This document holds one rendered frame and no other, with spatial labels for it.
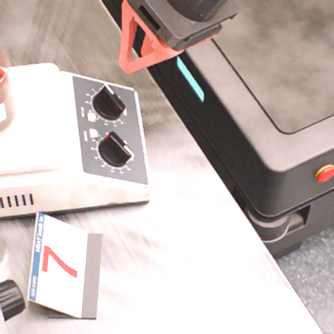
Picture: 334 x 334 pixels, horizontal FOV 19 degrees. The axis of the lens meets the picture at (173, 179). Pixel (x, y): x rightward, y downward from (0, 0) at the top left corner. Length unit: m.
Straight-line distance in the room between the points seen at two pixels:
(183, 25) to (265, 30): 0.78
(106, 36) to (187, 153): 0.18
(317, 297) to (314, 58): 0.44
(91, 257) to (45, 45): 0.27
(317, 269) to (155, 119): 0.83
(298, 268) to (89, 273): 0.91
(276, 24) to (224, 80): 0.15
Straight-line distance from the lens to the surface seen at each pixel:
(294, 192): 1.58
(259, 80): 1.59
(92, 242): 0.98
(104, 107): 1.00
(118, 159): 0.97
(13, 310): 0.38
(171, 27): 0.87
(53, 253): 0.95
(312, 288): 1.82
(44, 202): 0.97
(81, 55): 1.11
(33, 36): 1.14
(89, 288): 0.96
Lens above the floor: 1.61
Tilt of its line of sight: 58 degrees down
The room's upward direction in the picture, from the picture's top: 3 degrees clockwise
